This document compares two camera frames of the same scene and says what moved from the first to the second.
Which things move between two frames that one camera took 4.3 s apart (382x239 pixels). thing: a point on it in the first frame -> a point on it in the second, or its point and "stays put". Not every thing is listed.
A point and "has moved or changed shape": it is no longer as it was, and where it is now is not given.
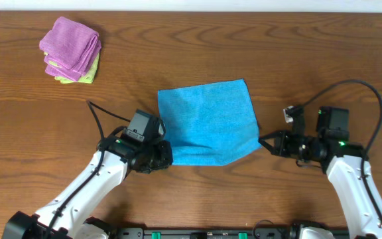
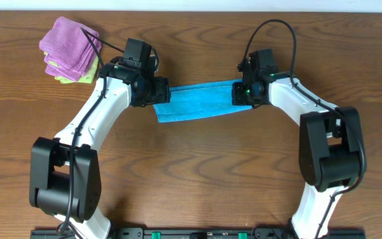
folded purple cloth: (71, 48) stays put
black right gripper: (280, 149) -> (237, 99)
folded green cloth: (87, 78) stays put
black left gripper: (164, 154) -> (163, 89)
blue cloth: (209, 123) has moved or changed shape
